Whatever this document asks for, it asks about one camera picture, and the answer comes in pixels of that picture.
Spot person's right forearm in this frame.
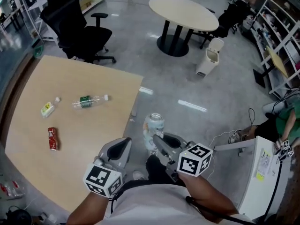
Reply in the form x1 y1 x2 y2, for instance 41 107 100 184
180 172 240 221

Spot crushed bottle trash yellow label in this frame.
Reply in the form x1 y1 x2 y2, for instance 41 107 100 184
40 97 62 119

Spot crushed red can trash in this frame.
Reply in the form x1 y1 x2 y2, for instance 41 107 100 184
47 127 60 152

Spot black round device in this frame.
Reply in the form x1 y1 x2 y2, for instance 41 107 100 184
6 205 33 225

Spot beige pedal trash bin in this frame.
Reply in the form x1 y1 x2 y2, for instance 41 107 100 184
195 37 225 77

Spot white drink can trash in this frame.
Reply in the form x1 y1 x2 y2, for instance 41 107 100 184
142 112 165 157

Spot person's black trousers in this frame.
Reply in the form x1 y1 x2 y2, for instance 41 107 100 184
121 155 186 190

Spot clear plastic bottle trash green label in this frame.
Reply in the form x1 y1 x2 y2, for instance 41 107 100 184
71 94 111 110

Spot black office chair with armrests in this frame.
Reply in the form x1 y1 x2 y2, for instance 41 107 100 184
40 0 117 65

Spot person's left forearm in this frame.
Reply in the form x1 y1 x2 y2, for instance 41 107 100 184
66 191 111 225

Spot white cabinet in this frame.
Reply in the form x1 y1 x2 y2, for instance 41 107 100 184
238 135 294 221

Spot green basket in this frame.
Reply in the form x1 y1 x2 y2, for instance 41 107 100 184
32 44 45 58

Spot thick black cable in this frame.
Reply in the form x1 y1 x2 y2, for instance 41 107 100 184
264 159 285 221

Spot red and white packets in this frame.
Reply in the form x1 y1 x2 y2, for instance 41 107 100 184
0 179 24 201

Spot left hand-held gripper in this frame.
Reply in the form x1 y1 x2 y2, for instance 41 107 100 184
83 137 133 198

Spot round beige table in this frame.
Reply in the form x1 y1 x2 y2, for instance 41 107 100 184
148 0 220 57

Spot black stand base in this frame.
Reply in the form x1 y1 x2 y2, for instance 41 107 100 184
252 67 267 89

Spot grey desk foot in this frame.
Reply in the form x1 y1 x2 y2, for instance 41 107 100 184
214 140 255 158

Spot tall white storage shelf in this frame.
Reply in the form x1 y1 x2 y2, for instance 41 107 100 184
248 0 300 96

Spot thin black floor cable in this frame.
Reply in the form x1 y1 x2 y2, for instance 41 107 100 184
247 107 256 127

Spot wooden board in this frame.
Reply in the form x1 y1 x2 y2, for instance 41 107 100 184
265 45 289 79

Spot white floor cable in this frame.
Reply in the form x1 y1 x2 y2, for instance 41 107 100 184
208 129 240 148

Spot person's white shirt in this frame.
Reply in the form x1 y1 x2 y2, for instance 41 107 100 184
103 183 255 225

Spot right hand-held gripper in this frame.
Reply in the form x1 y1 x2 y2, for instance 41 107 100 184
152 132 214 182

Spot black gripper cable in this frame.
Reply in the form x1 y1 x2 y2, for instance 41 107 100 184
186 195 250 225

